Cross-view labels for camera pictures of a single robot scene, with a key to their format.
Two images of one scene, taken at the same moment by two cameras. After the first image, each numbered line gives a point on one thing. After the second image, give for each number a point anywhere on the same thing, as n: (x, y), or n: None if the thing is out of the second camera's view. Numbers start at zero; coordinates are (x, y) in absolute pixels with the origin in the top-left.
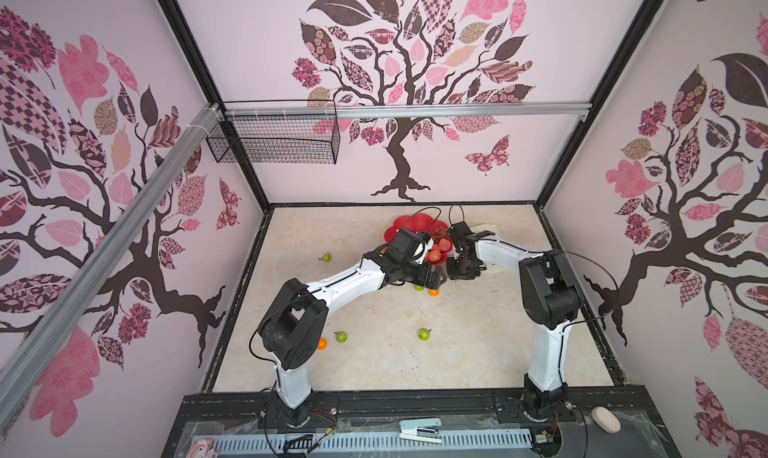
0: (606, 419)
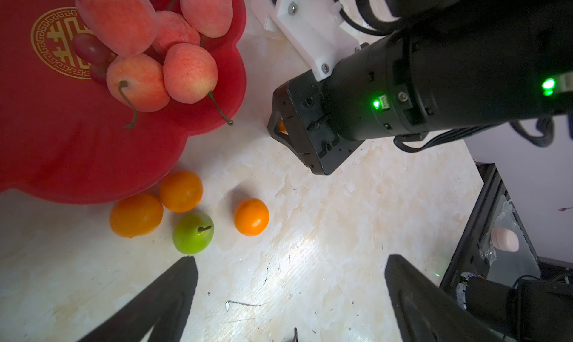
0: (504, 239)
